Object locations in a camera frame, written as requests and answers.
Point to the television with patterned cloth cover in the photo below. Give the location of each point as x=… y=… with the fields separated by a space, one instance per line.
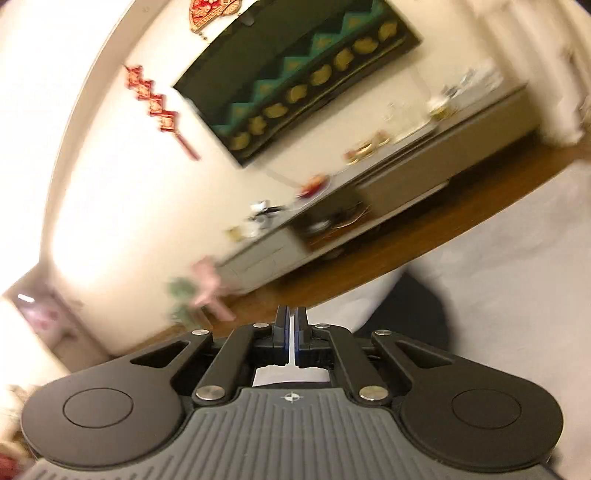
x=295 y=78

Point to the gold jars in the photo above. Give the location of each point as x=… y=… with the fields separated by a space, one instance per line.
x=367 y=147

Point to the grey television cabinet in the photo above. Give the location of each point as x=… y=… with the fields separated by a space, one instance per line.
x=415 y=161

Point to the black shorts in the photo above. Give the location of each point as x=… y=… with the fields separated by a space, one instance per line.
x=415 y=314

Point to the red fan wall decoration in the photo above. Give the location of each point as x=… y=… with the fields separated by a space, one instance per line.
x=207 y=11

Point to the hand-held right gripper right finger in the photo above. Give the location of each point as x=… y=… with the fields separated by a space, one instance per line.
x=302 y=339

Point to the plate of fruit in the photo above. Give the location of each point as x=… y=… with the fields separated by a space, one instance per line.
x=314 y=187

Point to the glass jars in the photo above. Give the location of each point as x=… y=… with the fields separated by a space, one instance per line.
x=461 y=92

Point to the pink plastic chair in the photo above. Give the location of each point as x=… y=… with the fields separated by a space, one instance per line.
x=207 y=281

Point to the green plastic chair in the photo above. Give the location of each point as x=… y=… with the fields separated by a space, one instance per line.
x=180 y=295

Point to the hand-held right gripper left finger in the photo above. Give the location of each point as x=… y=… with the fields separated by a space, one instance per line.
x=282 y=339

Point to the red knot wall decoration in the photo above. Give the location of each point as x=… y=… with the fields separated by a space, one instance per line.
x=159 y=108

